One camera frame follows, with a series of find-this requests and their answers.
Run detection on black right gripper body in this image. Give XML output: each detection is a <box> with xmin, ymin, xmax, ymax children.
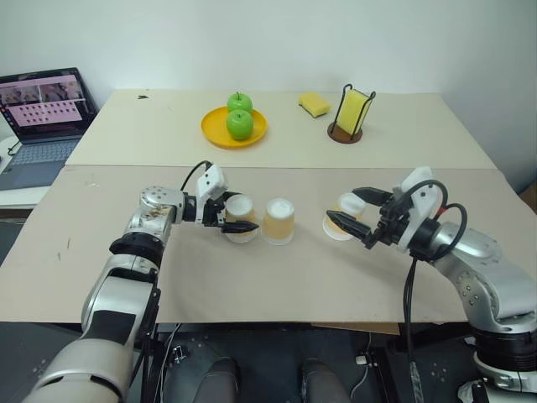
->
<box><xmin>362</xmin><ymin>190</ymin><xmax>417</xmax><ymax>252</ymax></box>

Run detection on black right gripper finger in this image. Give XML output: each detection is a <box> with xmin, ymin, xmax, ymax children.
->
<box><xmin>352</xmin><ymin>186</ymin><xmax>394</xmax><ymax>207</ymax></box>
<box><xmin>326</xmin><ymin>210</ymin><xmax>373</xmax><ymax>242</ymax></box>

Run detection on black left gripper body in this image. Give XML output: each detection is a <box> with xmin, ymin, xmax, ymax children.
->
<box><xmin>201</xmin><ymin>192</ymin><xmax>230</xmax><ymax>229</ymax></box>

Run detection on tan paper cup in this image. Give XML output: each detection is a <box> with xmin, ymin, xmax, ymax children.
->
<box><xmin>223</xmin><ymin>193</ymin><xmax>258</xmax><ymax>245</ymax></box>
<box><xmin>321</xmin><ymin>192</ymin><xmax>369</xmax><ymax>242</ymax></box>
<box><xmin>261</xmin><ymin>197</ymin><xmax>296</xmax><ymax>246</ymax></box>

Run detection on yellow round plate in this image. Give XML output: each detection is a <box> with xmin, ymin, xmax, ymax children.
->
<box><xmin>201</xmin><ymin>105</ymin><xmax>269</xmax><ymax>150</ymax></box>

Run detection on green apple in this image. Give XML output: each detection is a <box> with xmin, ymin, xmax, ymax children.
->
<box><xmin>227</xmin><ymin>92</ymin><xmax>254</xmax><ymax>115</ymax></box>
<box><xmin>226</xmin><ymin>109</ymin><xmax>255</xmax><ymax>142</ymax></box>

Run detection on yellow sponge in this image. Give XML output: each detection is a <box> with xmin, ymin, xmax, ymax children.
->
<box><xmin>338</xmin><ymin>87</ymin><xmax>373</xmax><ymax>135</ymax></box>
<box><xmin>298</xmin><ymin>92</ymin><xmax>333</xmax><ymax>120</ymax></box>

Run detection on grey open laptop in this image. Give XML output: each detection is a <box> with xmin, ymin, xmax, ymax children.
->
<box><xmin>0</xmin><ymin>66</ymin><xmax>100</xmax><ymax>192</ymax></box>

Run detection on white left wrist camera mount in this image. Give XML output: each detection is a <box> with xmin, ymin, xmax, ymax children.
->
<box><xmin>194</xmin><ymin>164</ymin><xmax>230</xmax><ymax>225</ymax></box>

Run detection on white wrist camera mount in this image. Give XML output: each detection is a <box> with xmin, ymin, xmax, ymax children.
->
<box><xmin>194</xmin><ymin>164</ymin><xmax>230</xmax><ymax>225</ymax></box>
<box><xmin>392</xmin><ymin>165</ymin><xmax>448</xmax><ymax>254</ymax></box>

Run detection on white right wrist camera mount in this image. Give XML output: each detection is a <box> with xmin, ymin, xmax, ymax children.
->
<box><xmin>392</xmin><ymin>165</ymin><xmax>448</xmax><ymax>254</ymax></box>

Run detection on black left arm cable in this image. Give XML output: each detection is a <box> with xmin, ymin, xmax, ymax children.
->
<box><xmin>180</xmin><ymin>160</ymin><xmax>211</xmax><ymax>191</ymax></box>

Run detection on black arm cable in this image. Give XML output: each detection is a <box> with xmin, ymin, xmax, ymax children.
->
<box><xmin>180</xmin><ymin>160</ymin><xmax>211</xmax><ymax>191</ymax></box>
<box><xmin>401</xmin><ymin>179</ymin><xmax>469</xmax><ymax>403</ymax></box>

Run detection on black wire sponge holder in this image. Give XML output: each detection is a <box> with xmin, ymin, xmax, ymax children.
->
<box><xmin>326</xmin><ymin>83</ymin><xmax>378</xmax><ymax>146</ymax></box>

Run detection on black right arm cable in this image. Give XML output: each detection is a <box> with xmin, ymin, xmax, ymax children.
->
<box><xmin>401</xmin><ymin>179</ymin><xmax>469</xmax><ymax>403</ymax></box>

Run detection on white cable with plug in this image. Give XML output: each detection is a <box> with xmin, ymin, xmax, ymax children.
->
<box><xmin>348</xmin><ymin>331</ymin><xmax>379</xmax><ymax>403</ymax></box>

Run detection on thin white cable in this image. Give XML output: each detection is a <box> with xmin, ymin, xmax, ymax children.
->
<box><xmin>155</xmin><ymin>322</ymin><xmax>183</xmax><ymax>403</ymax></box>

